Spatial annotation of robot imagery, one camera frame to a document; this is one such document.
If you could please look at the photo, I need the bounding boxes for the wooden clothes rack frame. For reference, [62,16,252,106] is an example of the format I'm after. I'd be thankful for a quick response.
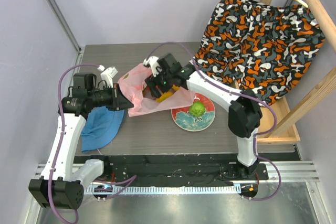
[232,0,336,146]

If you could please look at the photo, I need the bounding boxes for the orange camouflage patterned shorts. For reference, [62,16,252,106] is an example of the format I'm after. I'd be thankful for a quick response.
[195,0,326,105]

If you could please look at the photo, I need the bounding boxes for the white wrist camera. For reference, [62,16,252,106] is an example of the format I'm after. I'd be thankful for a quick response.
[143,56,162,77]
[97,65,118,88]

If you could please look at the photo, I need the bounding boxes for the green fake fruit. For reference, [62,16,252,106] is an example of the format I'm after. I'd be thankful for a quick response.
[189,101,206,117]

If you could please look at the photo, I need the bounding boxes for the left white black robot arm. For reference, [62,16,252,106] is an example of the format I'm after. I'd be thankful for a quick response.
[28,68,133,210]

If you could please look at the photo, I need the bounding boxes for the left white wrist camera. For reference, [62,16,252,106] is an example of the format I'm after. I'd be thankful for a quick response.
[97,65,118,88]

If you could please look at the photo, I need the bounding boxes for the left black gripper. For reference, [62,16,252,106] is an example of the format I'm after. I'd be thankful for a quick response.
[88,83,133,111]

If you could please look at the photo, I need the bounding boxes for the red teal floral plate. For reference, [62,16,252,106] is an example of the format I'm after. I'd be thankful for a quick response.
[171,93,216,132]

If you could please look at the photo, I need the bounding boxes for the pink plastic bag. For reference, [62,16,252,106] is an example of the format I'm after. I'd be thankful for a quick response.
[118,63,195,117]

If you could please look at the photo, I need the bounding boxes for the blue bucket hat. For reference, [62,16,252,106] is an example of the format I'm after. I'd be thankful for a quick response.
[80,106,125,153]

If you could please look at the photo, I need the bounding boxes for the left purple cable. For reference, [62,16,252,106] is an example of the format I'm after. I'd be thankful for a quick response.
[47,63,137,224]

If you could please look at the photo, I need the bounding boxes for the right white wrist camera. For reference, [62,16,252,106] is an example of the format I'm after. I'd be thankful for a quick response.
[143,56,162,77]

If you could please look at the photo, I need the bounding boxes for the purple cable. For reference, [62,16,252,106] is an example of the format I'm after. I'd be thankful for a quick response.
[47,63,137,224]
[145,41,282,201]

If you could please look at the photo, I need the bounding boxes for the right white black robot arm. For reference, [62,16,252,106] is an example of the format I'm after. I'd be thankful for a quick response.
[143,54,262,179]

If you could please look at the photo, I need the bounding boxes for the yellow orange fake mango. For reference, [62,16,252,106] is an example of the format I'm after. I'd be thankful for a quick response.
[155,85,180,103]

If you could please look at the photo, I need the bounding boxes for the aluminium rail with slotted strip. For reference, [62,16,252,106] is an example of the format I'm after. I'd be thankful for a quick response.
[33,162,321,196]

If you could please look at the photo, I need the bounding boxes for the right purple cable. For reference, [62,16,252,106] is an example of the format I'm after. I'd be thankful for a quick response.
[145,41,282,201]

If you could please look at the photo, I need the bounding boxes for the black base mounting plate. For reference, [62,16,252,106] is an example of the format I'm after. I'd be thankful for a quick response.
[72,154,271,187]

